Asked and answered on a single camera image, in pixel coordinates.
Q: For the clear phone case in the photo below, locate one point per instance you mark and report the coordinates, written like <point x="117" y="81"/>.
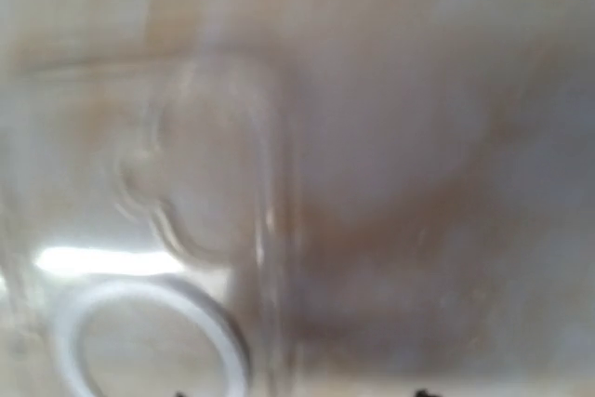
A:
<point x="147" y="224"/>

